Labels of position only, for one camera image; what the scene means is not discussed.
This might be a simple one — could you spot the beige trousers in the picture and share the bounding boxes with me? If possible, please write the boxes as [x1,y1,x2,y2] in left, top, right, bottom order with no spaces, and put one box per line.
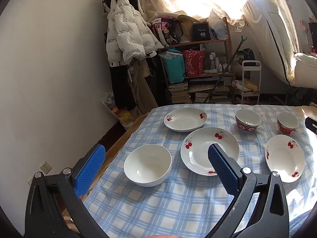
[127,59,159,116]

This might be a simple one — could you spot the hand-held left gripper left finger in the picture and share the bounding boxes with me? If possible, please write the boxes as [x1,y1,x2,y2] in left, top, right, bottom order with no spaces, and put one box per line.
[24,144,109,238]

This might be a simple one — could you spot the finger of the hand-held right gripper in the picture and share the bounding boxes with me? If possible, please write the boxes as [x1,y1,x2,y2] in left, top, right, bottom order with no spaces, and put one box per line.
[305,116,317,135]

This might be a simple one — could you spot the white puffer jacket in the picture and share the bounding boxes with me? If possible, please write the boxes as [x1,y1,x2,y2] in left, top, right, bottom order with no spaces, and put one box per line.
[106,0,165,67]

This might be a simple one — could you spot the white wall socket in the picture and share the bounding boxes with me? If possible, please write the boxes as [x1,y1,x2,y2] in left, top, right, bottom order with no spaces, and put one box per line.
[40,160,52,174]

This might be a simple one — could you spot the white cherry-print plate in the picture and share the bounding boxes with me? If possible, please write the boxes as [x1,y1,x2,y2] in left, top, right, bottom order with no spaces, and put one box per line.
[265,134,306,183]
[163,107,208,132]
[180,127,240,176]

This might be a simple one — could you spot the red patterned bag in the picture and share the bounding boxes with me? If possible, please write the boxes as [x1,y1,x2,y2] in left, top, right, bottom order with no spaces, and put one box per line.
[183,50,206,76]

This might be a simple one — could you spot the dark wooden bed frame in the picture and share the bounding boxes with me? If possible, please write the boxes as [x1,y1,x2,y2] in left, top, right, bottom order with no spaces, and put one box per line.
[95,120,127,152]

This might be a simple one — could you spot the small red patterned bowl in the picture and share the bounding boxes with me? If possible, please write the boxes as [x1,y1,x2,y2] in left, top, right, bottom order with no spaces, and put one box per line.
[277,111,300,135]

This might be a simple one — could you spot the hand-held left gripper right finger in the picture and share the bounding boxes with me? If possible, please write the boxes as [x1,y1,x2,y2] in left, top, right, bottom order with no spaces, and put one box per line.
[205,142,290,238]

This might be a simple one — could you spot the green pole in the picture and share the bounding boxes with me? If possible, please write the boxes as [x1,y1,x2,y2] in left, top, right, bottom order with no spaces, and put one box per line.
[203,36,248,104]

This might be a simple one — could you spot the plastic bag with toys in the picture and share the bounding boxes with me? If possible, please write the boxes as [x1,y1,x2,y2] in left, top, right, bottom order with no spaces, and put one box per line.
[103,92,135,129]

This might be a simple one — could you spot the cluster of toiletry bottles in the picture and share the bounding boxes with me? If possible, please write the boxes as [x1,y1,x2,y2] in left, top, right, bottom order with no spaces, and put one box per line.
[208,52,232,72]

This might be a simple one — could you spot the teal bag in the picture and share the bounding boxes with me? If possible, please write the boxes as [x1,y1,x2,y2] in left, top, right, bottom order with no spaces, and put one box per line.
[162,50,186,84]

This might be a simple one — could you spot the blue plaid tablecloth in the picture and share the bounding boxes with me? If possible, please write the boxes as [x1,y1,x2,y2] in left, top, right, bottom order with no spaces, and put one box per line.
[83,104,317,238]

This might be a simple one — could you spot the black trousers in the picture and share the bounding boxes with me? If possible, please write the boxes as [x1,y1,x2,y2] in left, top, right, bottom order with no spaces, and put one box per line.
[110,61,137,111]

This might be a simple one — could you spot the pink and black patterned bag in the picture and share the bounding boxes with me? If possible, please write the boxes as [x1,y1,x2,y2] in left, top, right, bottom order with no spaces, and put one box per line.
[152,17,184,46]

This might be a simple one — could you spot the brown blanket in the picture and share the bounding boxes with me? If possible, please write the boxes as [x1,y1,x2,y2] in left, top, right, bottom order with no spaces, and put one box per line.
[61,109,154,231]

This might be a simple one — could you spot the white quilt with black piping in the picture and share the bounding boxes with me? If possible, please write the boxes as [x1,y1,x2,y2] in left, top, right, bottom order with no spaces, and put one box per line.
[241,0,317,90]

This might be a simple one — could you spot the white pillow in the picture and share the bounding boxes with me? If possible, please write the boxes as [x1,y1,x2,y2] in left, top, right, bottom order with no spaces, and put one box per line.
[293,52,317,88]

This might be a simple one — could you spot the translucent plastic bag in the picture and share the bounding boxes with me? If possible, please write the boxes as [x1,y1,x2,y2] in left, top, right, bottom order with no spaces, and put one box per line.
[208,9,228,40]

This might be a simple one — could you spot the plain white bowl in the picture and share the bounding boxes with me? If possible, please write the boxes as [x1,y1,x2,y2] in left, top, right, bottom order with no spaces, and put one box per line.
[123,144,172,187]

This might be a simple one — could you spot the large red patterned bowl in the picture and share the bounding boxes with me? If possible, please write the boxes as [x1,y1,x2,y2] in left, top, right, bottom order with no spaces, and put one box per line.
[235,109,262,132]

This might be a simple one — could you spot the white cart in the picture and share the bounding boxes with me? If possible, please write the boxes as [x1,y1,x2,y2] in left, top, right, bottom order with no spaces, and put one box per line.
[233,60,262,105]

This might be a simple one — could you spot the black box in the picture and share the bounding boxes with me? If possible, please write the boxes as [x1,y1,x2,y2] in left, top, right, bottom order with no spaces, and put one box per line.
[193,23,211,41]

